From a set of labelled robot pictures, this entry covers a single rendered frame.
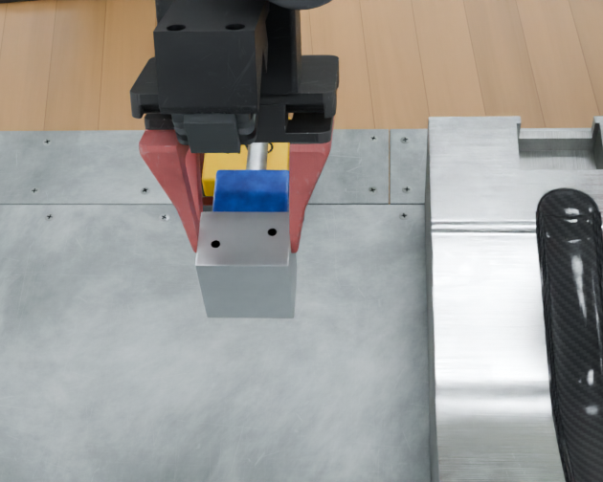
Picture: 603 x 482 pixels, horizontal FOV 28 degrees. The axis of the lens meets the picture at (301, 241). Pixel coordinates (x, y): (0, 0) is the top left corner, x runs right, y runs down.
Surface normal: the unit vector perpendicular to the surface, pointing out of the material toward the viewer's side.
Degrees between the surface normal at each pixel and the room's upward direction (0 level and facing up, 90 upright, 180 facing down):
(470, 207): 0
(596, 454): 27
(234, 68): 61
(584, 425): 21
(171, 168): 83
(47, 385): 0
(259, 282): 92
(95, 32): 0
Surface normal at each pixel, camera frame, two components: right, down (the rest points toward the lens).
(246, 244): -0.05, -0.57
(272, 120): -0.06, 0.43
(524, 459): -0.03, -0.90
